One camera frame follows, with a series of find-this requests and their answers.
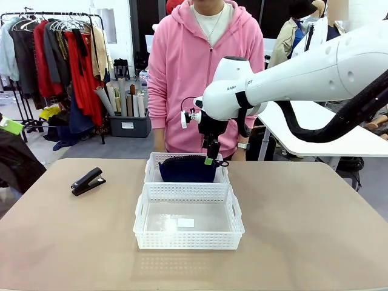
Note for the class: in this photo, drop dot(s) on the black green-tipped right gripper finger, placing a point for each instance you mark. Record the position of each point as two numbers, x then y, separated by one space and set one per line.
205 143
213 150

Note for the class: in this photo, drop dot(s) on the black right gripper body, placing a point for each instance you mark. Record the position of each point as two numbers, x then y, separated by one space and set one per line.
212 127

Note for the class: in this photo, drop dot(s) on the navy zipper pencil pouch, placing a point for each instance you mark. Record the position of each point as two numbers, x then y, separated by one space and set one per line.
188 171

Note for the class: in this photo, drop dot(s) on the black stapler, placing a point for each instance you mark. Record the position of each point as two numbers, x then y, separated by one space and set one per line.
88 182

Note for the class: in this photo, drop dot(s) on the person's right forearm pink sleeve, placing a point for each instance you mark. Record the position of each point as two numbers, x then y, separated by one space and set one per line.
157 109

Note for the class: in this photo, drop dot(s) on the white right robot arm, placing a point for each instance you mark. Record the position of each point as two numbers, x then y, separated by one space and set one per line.
303 72

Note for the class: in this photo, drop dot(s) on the person's left hand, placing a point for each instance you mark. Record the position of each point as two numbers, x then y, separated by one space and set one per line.
240 155

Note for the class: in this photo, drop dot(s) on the person's right hand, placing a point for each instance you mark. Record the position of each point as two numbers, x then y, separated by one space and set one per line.
160 141

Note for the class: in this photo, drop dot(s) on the silver wristwatch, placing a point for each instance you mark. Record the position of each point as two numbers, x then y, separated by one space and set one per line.
244 146

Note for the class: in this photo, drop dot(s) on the black cloth cover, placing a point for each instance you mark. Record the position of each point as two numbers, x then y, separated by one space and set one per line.
18 163

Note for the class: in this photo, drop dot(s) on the yellow floor item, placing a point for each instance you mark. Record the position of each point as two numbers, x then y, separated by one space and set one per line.
50 112

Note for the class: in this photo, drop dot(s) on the blue floor cloth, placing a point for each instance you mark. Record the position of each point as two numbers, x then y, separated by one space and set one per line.
62 146

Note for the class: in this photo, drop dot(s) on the person in pink hoodie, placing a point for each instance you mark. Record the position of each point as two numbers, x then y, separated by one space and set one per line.
182 75

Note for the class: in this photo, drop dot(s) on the white perforated plastic basket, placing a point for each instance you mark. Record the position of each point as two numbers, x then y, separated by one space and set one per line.
188 239
150 169

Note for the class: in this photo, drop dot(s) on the red hanging jacket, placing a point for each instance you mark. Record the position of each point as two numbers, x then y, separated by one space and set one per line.
41 66

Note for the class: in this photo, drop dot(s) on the dark grey hanging coat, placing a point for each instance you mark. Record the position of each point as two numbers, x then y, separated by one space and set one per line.
25 60

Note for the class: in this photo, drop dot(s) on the navy hanging garment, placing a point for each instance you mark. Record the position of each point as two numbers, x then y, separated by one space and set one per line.
80 118

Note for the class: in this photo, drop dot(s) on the white paper roll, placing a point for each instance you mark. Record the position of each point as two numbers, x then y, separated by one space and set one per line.
136 106
141 106

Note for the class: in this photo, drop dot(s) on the light blue hanging garment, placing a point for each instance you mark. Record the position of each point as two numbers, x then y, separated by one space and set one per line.
7 51

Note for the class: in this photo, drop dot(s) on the grey storage bin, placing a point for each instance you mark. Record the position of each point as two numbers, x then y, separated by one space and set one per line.
128 127

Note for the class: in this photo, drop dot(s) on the grey hanging jacket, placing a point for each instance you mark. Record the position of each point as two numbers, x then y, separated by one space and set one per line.
54 57

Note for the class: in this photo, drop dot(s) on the red hanging dress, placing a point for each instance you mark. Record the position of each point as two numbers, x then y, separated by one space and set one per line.
88 91

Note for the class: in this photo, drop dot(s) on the brown cardboard tube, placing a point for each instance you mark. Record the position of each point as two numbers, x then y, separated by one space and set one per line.
132 91

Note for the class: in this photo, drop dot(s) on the tall grey tube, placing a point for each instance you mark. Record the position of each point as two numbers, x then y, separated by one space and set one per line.
122 97

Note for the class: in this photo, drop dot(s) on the grey leaning paper roll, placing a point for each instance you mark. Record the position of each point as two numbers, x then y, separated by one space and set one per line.
104 100

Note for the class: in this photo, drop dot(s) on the beige paper roll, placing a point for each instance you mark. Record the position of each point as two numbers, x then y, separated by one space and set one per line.
111 94

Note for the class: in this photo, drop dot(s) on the black background bag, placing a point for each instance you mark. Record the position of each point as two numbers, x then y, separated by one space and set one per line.
121 69

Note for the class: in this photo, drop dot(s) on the beige hanging garment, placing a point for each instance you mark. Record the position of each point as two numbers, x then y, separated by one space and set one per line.
100 54

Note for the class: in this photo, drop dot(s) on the mannequin in beige trench coat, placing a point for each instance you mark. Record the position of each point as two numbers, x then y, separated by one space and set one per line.
285 39

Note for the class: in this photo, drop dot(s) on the black clothes rack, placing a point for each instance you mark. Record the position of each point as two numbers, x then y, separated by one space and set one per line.
75 14

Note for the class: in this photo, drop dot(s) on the black tripod pole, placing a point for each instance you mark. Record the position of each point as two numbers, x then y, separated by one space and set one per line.
309 36

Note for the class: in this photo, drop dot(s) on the white side table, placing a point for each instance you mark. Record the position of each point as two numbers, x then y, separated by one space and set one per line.
348 150

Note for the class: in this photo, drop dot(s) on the black floor equipment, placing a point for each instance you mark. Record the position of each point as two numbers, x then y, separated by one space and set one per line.
348 165

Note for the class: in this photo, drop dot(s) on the mannequin in white coat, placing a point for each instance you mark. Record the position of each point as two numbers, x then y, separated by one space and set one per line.
320 30

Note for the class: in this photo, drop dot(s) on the figure in navy top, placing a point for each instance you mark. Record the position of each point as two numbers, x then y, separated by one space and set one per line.
332 31

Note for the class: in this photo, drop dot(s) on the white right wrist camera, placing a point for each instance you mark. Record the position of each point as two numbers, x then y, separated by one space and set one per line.
185 119

